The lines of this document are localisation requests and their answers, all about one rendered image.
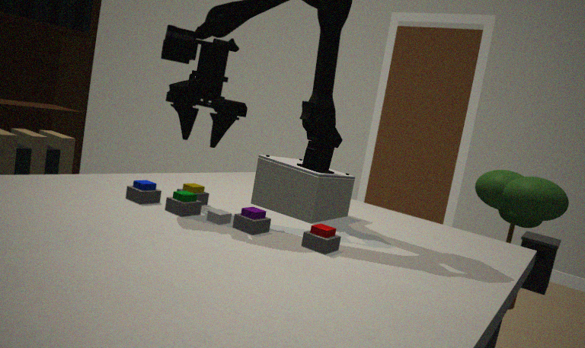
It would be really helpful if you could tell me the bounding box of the yellow button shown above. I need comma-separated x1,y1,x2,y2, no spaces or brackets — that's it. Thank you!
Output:
177,184,209,206

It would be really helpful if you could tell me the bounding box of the purple button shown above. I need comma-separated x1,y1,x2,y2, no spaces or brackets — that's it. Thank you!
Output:
232,207,271,235

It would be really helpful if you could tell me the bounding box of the red button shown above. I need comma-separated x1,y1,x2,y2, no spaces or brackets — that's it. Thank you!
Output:
302,224,341,255

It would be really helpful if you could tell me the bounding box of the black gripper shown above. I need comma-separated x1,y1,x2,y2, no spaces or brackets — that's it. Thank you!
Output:
165,66,247,148

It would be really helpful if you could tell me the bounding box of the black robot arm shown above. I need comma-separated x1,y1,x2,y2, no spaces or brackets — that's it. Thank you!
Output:
161,0,353,174

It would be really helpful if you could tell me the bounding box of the green button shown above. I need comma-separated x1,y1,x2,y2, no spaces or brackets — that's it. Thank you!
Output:
165,191,202,217

